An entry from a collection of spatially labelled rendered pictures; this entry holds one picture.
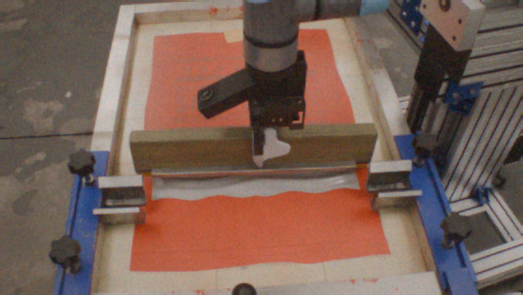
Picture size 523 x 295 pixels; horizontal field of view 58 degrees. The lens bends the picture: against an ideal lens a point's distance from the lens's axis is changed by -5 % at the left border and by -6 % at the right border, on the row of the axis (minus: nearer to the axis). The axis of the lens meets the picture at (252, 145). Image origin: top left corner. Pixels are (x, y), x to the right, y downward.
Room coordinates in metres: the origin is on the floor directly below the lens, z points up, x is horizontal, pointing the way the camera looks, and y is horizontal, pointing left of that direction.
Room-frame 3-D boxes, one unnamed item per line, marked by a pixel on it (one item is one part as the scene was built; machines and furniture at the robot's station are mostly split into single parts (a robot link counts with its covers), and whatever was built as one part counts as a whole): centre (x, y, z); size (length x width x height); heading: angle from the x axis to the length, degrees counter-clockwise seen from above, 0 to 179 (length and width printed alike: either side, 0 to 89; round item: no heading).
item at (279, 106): (0.55, -0.03, 1.15); 0.09 x 0.08 x 0.12; 94
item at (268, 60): (0.55, -0.02, 1.23); 0.08 x 0.08 x 0.05
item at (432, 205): (0.45, -0.29, 0.97); 0.30 x 0.05 x 0.07; 4
